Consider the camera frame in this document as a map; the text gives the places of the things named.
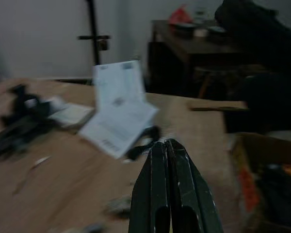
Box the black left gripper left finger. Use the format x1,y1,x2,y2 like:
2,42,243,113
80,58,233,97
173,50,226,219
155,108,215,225
127,141,172,233

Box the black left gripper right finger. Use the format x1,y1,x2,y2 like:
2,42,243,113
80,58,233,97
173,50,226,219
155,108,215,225
165,138,224,233

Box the black tangled device with straps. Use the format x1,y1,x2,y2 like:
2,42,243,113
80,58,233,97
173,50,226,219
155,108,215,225
0,83,64,161

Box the black bag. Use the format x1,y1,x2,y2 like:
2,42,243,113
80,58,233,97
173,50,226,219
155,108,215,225
214,0,291,73

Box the flat brown cardboard piece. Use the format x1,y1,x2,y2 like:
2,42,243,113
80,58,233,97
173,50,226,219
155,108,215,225
188,100,249,112

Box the white folded paper sheet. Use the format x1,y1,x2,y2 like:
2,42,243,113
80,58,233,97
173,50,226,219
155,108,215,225
79,60,160,160

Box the black floor stand pole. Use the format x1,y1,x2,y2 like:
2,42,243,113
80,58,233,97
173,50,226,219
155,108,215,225
77,0,112,64

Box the small white paper scrap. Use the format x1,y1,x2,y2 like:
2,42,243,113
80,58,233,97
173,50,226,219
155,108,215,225
30,155,52,170

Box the dark wooden side table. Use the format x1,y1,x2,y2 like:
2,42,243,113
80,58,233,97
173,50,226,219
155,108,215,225
145,19,248,98

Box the black strap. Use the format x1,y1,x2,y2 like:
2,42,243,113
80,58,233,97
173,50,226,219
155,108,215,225
122,125,162,163

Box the brown cardboard box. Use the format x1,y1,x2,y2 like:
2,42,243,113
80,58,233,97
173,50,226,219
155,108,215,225
231,132,291,233

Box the crumpled grey trash piece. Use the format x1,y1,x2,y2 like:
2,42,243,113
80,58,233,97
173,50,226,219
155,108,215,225
105,196,131,218

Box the white flat booklet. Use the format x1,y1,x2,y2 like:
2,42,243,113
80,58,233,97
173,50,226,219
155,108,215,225
47,98,95,129

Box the red plastic bag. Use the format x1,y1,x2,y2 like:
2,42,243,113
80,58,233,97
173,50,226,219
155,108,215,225
168,4,194,25

